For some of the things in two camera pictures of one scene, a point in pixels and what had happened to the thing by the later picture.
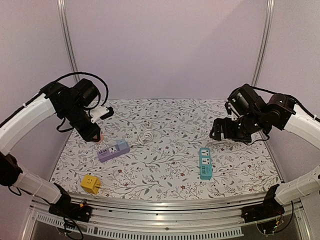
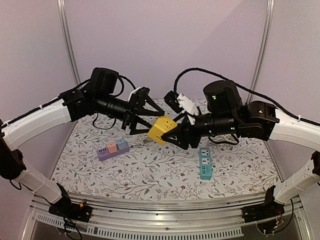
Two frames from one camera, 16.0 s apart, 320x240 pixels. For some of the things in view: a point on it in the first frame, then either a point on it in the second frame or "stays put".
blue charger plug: x=122 y=144 stays put
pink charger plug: x=102 y=137 -> x=112 y=147
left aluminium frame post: x=62 y=8 stays put
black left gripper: x=89 y=133 -> x=131 y=113
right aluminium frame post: x=270 y=6 stays put
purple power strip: x=106 y=154 stays put
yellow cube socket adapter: x=91 y=183 -> x=162 y=124
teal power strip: x=205 y=168 stays put
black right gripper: x=225 y=129 -> x=189 y=131
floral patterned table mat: x=161 y=146 stays put
